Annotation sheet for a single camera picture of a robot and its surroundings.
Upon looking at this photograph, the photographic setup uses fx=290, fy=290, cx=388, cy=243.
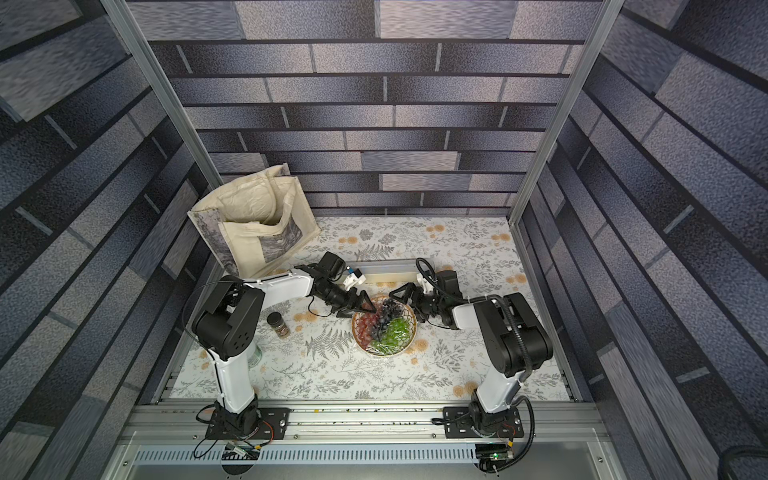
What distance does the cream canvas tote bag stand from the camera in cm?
85

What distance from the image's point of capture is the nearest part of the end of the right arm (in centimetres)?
77

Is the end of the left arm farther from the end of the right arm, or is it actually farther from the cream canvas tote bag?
the cream canvas tote bag
